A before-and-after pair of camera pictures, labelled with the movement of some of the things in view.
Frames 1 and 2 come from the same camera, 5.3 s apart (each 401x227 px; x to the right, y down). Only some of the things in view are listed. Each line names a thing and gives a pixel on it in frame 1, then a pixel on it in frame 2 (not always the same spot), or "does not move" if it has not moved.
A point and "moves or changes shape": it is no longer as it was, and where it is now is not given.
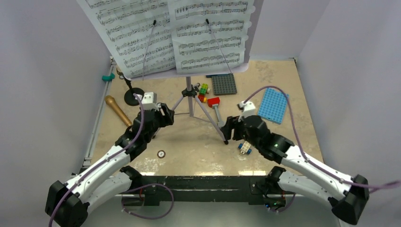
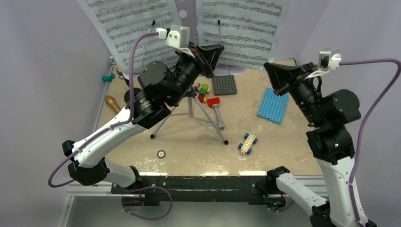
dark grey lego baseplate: x=223 y=84 does not move
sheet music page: x=138 y=33 does not move
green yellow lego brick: x=203 y=90 does not move
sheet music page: x=209 y=35 moves or changes shape
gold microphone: x=111 y=101 does not move
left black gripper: x=167 y=118 -> x=209 y=56
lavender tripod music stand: x=189 y=93 -> x=186 y=14
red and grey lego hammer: x=214 y=102 does not move
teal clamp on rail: x=108 y=78 does not move
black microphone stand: x=128 y=97 does not move
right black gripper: x=232 y=123 -> x=283 y=76
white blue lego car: x=245 y=147 does not move
